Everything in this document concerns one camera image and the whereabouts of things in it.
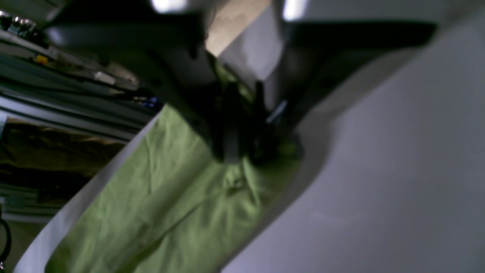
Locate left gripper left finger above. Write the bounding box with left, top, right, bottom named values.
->
left=47, top=15, right=241, bottom=163

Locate green T-shirt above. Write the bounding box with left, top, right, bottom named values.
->
left=45, top=61, right=304, bottom=273

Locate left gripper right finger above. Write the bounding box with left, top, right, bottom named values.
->
left=247, top=19, right=438, bottom=165

